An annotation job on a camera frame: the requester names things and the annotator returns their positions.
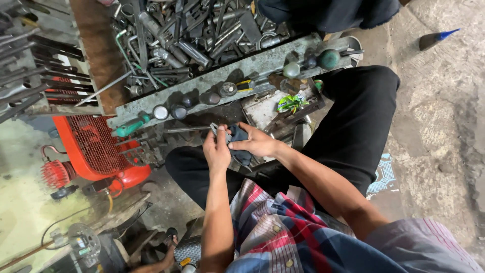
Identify yellow black handle tool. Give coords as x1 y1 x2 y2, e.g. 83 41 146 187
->
236 79 257 93

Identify person's foot in black sandal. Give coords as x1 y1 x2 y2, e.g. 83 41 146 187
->
129 227 179 273

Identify white bowl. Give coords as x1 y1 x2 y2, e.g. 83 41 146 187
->
342 36 364 69

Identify rack of long wrenches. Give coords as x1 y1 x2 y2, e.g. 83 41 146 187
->
0 0 100 126

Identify teal handle screwdriver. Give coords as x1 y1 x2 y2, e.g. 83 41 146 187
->
111 113 152 138

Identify wooden plank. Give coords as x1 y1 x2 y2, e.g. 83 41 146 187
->
93 191 152 237

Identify person's right hand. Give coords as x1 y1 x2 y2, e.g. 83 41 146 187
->
227 122 283 158

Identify pale green round handle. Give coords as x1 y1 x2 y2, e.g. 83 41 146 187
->
282 62 301 79

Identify person's left hand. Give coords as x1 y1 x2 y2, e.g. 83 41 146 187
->
203 124 232 175

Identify red air compressor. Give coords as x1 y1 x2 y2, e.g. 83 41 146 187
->
40 114 153 200

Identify blue handled scraper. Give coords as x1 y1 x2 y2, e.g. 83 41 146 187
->
418 28 461 52

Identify grey screwdriver handle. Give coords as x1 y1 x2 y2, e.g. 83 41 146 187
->
219 81 238 98

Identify dark green round handle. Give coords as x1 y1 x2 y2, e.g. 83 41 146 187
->
317 49 342 71

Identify metal toolbox with tool heap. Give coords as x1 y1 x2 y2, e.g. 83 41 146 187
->
70 0 364 130

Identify person's plaid shirt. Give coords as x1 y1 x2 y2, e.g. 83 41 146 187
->
225 178 485 273

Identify steel pliers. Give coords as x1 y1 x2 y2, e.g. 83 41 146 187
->
209 122 253 172

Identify dark blue cloth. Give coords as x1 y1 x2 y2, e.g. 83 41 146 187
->
227 124 254 167

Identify round metal machine part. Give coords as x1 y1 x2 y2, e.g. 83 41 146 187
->
67 222 102 263

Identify dirty metal tray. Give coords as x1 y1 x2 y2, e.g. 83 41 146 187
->
240 78 326 134

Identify green snack wrapper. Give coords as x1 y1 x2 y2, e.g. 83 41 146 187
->
276 94 310 114

